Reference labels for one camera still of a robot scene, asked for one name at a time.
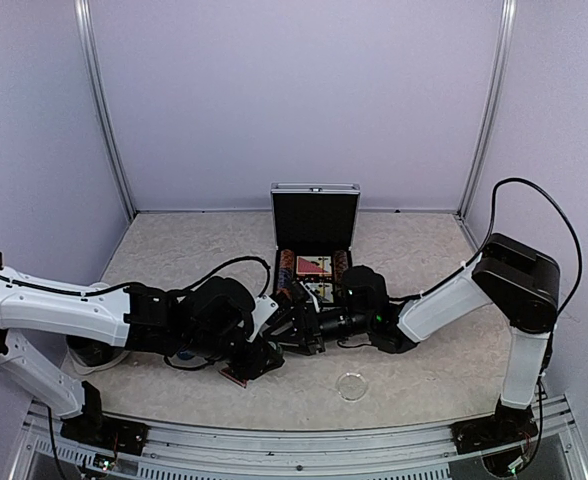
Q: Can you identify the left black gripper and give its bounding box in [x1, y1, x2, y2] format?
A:
[182, 328, 284, 382]

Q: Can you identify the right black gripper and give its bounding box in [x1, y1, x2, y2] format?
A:
[262, 303, 373, 356]

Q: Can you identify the blue playing card deck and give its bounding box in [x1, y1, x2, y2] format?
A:
[305, 282, 334, 304]

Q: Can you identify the red playing card deck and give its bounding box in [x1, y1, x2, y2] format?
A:
[296, 256, 333, 277]

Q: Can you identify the aluminium poker case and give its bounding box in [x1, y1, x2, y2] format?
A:
[270, 182, 360, 308]

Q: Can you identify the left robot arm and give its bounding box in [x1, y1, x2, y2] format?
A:
[0, 253, 284, 445]

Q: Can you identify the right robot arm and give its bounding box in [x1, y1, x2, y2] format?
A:
[288, 230, 578, 444]

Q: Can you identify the red triangular dealer button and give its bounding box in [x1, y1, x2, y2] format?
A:
[219, 368, 248, 388]

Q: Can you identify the left chip row in case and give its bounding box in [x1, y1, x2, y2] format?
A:
[276, 249, 296, 298]

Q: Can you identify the chip row in case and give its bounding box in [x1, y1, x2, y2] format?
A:
[276, 249, 296, 298]
[332, 250, 349, 276]

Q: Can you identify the blue small blind button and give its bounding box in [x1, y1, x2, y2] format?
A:
[176, 350, 194, 361]

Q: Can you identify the right chip row in case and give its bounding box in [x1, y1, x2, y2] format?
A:
[332, 250, 349, 276]

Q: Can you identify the clear round dealer puck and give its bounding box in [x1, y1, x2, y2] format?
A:
[335, 372, 368, 402]

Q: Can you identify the clear round tray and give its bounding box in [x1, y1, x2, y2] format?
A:
[68, 346, 129, 376]

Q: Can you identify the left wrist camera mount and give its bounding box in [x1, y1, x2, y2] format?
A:
[248, 295, 279, 343]

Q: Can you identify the front aluminium frame rail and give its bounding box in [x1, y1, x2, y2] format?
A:
[14, 396, 588, 479]

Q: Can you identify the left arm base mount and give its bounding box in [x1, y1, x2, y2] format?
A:
[61, 381, 149, 456]

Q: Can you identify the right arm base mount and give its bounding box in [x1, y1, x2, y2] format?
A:
[450, 401, 539, 455]

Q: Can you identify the right rear aluminium post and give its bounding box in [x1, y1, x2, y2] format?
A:
[457, 0, 517, 222]

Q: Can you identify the aluminium post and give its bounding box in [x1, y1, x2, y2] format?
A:
[457, 0, 517, 222]
[74, 0, 138, 223]

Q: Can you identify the left rear aluminium post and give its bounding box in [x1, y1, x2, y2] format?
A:
[74, 0, 138, 223]

